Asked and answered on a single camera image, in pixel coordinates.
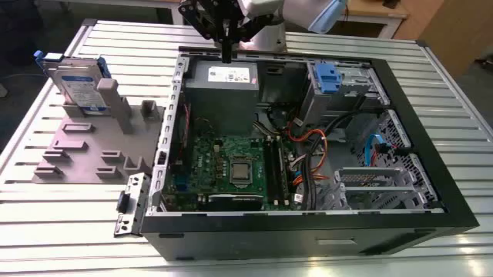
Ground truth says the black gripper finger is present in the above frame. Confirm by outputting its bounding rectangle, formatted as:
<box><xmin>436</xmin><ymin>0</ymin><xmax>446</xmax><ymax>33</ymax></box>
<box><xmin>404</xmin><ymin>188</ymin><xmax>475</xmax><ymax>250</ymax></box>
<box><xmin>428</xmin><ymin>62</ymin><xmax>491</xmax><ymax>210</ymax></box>
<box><xmin>177</xmin><ymin>0</ymin><xmax>228</xmax><ymax>63</ymax></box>
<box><xmin>227</xmin><ymin>16</ymin><xmax>273</xmax><ymax>63</ymax></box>

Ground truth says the hard disk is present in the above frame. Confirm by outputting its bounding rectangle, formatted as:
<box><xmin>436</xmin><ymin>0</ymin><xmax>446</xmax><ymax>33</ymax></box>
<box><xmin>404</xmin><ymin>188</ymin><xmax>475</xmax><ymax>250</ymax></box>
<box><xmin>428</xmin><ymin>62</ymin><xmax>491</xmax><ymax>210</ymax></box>
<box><xmin>33</xmin><ymin>51</ymin><xmax>112</xmax><ymax>116</ymax></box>

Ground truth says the blue SATA wire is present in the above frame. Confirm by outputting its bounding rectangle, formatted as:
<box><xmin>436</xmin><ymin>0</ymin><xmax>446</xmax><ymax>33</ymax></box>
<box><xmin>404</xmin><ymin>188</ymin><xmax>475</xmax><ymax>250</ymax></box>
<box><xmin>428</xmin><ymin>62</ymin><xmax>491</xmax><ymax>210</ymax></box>
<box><xmin>363</xmin><ymin>133</ymin><xmax>402</xmax><ymax>168</ymax></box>

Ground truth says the metal disk bay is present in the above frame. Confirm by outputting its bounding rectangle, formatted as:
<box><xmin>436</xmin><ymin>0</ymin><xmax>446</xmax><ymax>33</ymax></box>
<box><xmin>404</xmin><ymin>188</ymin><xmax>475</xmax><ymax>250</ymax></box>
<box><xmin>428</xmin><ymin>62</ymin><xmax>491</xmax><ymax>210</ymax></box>
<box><xmin>332</xmin><ymin>166</ymin><xmax>434</xmax><ymax>212</ymax></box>

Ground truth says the blue plastic drive latch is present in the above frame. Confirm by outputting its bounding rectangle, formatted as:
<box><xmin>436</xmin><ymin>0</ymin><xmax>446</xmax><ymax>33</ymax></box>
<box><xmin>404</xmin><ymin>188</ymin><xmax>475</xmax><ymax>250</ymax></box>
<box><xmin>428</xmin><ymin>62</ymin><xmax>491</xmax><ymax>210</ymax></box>
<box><xmin>314</xmin><ymin>62</ymin><xmax>343</xmax><ymax>95</ymax></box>

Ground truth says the grey power supply unit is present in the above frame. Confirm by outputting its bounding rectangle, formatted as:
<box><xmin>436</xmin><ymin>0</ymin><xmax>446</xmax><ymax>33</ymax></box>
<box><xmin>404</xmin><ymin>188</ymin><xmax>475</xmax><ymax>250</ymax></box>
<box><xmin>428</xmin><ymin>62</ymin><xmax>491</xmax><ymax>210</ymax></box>
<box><xmin>180</xmin><ymin>59</ymin><xmax>259</xmax><ymax>139</ymax></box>

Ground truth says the metal optical drive cage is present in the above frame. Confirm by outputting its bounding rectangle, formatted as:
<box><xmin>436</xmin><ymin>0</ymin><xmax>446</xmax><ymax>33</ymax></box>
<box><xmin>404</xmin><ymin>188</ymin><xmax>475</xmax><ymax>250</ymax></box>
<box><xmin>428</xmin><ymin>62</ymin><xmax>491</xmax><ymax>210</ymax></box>
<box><xmin>299</xmin><ymin>59</ymin><xmax>388</xmax><ymax>125</ymax></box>

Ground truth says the green motherboard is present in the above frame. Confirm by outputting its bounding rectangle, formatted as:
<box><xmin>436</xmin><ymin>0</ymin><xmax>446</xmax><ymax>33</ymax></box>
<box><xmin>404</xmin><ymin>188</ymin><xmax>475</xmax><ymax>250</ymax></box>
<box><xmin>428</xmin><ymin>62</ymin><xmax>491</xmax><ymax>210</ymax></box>
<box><xmin>161</xmin><ymin>135</ymin><xmax>306</xmax><ymax>213</ymax></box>

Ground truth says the silver CPU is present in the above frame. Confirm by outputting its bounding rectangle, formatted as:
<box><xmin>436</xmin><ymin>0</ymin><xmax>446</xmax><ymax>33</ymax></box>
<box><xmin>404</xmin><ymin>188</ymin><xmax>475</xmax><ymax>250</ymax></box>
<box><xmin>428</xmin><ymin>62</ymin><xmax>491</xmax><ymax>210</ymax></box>
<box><xmin>232</xmin><ymin>163</ymin><xmax>252</xmax><ymax>182</ymax></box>

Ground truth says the black RAM stick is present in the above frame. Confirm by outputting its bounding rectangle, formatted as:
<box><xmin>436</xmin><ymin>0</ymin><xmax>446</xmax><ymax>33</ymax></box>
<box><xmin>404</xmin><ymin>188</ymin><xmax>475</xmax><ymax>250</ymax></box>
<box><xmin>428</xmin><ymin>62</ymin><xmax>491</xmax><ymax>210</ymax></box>
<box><xmin>275</xmin><ymin>137</ymin><xmax>291</xmax><ymax>204</ymax></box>
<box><xmin>265</xmin><ymin>137</ymin><xmax>280</xmax><ymax>205</ymax></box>

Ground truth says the grey parts rack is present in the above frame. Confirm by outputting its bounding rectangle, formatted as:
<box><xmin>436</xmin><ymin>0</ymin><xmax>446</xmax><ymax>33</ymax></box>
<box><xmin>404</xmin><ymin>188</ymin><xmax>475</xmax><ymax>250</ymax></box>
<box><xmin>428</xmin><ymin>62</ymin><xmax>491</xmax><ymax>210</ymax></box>
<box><xmin>32</xmin><ymin>79</ymin><xmax>167</xmax><ymax>185</ymax></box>

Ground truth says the CPU socket with metal cover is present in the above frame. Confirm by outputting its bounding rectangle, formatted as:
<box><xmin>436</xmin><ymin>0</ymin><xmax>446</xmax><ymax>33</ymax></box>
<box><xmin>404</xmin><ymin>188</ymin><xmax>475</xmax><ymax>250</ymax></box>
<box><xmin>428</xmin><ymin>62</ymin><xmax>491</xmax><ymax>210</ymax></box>
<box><xmin>228</xmin><ymin>155</ymin><xmax>255</xmax><ymax>190</ymax></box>

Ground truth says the black graphics card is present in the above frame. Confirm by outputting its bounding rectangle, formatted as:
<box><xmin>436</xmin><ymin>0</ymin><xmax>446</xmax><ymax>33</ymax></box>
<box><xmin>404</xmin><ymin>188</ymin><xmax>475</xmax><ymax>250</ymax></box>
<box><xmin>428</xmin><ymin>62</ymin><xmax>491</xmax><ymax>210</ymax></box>
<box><xmin>205</xmin><ymin>192</ymin><xmax>265</xmax><ymax>212</ymax></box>

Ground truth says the silver expansion slot retainer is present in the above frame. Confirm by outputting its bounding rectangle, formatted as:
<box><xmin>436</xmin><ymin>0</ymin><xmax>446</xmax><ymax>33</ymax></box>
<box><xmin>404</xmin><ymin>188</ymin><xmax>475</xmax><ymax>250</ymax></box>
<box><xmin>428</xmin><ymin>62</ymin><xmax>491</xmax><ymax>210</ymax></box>
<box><xmin>113</xmin><ymin>172</ymin><xmax>152</xmax><ymax>238</ymax></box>

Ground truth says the black open PC case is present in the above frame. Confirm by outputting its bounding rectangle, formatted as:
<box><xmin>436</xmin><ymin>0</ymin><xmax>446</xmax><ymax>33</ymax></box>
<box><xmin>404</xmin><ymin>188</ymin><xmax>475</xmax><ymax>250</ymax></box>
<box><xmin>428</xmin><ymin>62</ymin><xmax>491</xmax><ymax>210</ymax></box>
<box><xmin>139</xmin><ymin>45</ymin><xmax>481</xmax><ymax>262</ymax></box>

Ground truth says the white metal desk frame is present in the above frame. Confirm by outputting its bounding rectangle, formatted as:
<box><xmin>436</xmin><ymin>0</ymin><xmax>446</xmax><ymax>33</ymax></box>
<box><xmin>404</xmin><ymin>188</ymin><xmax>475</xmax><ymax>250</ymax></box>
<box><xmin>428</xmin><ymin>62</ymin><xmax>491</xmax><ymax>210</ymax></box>
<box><xmin>49</xmin><ymin>0</ymin><xmax>185</xmax><ymax>26</ymax></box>

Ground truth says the thin red wire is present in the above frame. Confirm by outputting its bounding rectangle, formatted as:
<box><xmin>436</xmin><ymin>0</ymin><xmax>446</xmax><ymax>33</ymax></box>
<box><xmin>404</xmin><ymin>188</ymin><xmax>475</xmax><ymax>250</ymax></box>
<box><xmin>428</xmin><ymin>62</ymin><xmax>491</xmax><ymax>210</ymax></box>
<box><xmin>177</xmin><ymin>100</ymin><xmax>192</xmax><ymax>166</ymax></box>

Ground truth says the orange power wire bundle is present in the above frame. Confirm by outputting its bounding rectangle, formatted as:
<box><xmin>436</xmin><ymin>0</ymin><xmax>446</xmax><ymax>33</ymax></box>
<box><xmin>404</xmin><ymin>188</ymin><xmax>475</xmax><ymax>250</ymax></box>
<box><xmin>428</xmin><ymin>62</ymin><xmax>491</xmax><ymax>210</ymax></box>
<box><xmin>287</xmin><ymin>129</ymin><xmax>331</xmax><ymax>187</ymax></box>

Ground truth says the black cable bundle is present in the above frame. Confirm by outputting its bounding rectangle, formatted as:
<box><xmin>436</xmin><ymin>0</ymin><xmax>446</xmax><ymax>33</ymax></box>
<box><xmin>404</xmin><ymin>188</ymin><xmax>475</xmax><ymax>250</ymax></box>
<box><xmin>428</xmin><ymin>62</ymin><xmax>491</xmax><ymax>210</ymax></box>
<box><xmin>299</xmin><ymin>108</ymin><xmax>386</xmax><ymax>211</ymax></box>

